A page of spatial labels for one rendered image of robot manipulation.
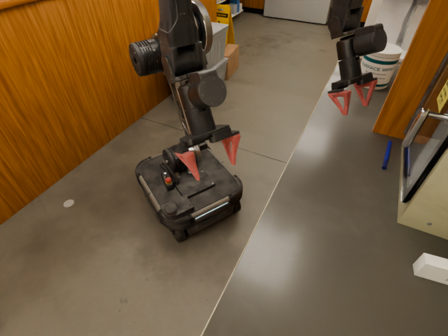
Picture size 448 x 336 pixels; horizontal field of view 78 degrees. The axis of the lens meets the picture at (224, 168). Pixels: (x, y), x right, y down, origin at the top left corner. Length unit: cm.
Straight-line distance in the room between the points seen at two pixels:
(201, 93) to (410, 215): 54
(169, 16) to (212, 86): 14
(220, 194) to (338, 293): 115
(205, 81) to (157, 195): 125
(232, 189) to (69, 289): 104
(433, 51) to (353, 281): 63
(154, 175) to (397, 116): 136
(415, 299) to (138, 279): 135
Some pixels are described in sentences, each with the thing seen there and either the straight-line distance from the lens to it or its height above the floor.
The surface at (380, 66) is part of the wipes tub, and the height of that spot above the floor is 104.
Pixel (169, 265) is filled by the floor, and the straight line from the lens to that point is 171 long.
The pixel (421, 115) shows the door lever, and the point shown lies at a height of 120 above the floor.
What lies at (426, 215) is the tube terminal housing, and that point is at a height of 99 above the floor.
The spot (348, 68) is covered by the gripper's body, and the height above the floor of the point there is 116.
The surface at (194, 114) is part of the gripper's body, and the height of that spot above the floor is 118.
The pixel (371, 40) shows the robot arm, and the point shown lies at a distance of 86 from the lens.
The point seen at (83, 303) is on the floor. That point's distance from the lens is 175.
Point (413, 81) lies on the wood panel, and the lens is 99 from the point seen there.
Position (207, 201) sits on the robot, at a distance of 164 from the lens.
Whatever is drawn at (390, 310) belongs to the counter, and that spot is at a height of 94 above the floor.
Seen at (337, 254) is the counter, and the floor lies 94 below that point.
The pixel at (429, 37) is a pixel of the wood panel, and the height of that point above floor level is 125.
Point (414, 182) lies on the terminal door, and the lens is 72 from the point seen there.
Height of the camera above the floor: 149
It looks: 43 degrees down
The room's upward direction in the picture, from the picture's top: straight up
